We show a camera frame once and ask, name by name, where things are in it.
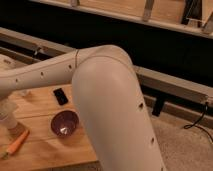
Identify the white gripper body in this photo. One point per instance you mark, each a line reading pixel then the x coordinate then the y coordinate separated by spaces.
pixel 7 107

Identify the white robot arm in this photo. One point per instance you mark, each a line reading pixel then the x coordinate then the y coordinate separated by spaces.
pixel 126 141

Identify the white ceramic cup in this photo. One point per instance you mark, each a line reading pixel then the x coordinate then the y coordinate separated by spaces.
pixel 8 120

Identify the brown coaster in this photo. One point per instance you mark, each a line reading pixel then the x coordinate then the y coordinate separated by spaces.
pixel 17 130

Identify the orange carrot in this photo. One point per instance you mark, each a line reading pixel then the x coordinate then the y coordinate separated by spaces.
pixel 14 146

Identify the black rectangular block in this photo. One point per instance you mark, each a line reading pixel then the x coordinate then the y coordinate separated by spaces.
pixel 60 96

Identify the dark purple bowl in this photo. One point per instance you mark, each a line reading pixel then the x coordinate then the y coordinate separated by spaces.
pixel 64 123

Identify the black bracket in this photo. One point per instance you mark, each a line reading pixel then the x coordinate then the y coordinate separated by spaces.
pixel 158 106

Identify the metal rail beam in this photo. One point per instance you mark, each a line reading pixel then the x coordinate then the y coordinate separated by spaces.
pixel 173 85

